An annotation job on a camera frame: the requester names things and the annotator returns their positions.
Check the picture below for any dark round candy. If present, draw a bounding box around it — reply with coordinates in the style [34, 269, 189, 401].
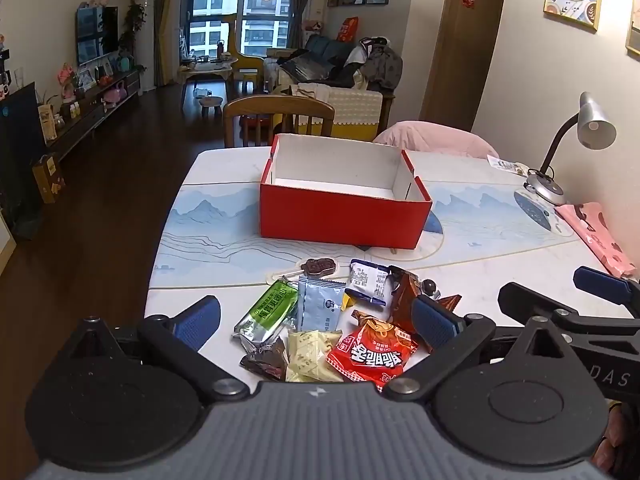
[421, 278, 439, 297]

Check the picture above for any copper brown snack bag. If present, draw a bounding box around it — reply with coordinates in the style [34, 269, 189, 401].
[387, 266, 462, 341]

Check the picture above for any red ramen snack bag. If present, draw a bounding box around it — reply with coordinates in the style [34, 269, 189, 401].
[326, 310, 418, 390]

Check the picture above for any green snack packet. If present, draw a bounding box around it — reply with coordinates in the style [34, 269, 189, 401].
[233, 278, 298, 348]

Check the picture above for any dark brown chocolate wrapper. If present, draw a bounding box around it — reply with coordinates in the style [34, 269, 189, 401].
[240, 337, 288, 382]

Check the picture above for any blue white snack packet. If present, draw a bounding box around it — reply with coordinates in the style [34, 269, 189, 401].
[345, 259, 392, 308]

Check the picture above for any cream yellow snack packet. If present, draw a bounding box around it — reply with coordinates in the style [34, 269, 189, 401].
[285, 330, 343, 382]

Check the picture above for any light blue snack packet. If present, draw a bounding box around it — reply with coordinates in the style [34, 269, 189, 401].
[296, 275, 345, 332]

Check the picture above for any chocolate lollipop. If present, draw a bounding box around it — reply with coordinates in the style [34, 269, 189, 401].
[270, 257, 337, 280]

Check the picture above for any person's hand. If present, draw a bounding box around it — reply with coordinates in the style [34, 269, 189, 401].
[592, 400, 639, 479]

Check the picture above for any pink patterned bag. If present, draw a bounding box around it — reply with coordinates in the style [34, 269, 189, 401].
[555, 202, 639, 280]

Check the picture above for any paper leaflet on table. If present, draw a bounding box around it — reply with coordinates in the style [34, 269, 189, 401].
[487, 154, 529, 177]

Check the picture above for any silver desk lamp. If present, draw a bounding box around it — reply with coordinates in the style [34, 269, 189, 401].
[523, 91, 618, 206]

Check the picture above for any red cardboard box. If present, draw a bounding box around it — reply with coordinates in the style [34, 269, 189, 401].
[259, 133, 433, 250]

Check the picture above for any brown paper bag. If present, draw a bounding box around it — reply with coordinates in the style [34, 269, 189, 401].
[32, 155, 65, 204]

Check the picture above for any dark tv console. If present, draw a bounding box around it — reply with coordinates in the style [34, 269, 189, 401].
[46, 70, 141, 160]

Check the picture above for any black fridge cabinet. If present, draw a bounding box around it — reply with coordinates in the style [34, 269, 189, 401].
[1, 82, 46, 238]

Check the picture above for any wooden dining chair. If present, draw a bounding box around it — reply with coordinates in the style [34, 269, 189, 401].
[222, 94, 335, 148]

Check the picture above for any sofa with clothes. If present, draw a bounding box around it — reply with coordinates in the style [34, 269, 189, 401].
[264, 35, 404, 141]

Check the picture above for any coffee table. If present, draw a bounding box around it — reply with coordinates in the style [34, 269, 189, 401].
[177, 58, 236, 91]

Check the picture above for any wall television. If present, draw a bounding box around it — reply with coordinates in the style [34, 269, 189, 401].
[76, 6, 119, 65]

